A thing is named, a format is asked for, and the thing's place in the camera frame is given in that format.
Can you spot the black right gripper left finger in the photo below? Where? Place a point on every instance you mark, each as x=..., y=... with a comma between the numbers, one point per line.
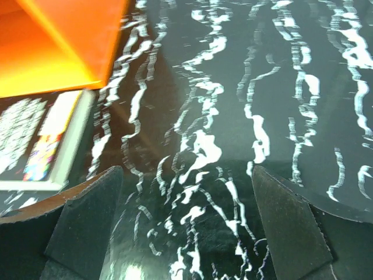
x=64, y=236

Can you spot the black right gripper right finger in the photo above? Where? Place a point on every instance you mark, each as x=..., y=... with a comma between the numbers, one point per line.
x=311, y=236

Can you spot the black book with white text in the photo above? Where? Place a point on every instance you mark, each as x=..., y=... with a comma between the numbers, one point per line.
x=40, y=136

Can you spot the orange wooden shelf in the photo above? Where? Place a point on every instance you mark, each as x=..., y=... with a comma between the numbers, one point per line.
x=58, y=45

